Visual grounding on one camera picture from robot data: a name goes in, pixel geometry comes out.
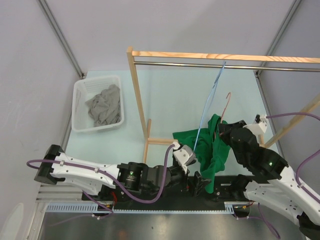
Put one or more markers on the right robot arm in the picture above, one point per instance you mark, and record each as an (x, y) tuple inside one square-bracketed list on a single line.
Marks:
[(298, 202)]

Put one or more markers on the white plastic basket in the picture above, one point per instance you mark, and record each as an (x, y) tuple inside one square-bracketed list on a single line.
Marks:
[(86, 89)]

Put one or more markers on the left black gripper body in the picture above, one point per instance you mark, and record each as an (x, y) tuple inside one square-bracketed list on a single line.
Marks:
[(177, 176)]

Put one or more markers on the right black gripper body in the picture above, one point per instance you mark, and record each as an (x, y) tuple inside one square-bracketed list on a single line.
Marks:
[(225, 138)]

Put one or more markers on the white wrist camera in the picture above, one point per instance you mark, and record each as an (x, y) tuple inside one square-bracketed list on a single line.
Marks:
[(259, 125), (183, 155)]

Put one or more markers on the wooden clothes rack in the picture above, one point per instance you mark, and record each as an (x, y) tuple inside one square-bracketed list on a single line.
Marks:
[(146, 125)]

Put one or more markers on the green t shirt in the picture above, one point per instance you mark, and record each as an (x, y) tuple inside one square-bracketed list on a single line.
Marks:
[(211, 152)]

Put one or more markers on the pink wire hanger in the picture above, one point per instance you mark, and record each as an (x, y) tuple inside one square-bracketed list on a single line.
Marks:
[(228, 98)]

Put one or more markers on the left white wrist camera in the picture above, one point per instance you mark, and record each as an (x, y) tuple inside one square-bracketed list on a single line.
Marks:
[(183, 155)]

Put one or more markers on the grey t shirt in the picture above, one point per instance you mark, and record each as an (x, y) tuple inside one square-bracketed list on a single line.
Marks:
[(105, 108)]

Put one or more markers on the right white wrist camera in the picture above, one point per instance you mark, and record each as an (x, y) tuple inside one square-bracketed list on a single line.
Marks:
[(259, 125)]

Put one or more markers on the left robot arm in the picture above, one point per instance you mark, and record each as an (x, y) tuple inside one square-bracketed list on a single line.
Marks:
[(137, 180)]

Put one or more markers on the blue wire hanger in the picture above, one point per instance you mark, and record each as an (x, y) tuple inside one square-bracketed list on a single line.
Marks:
[(208, 103)]

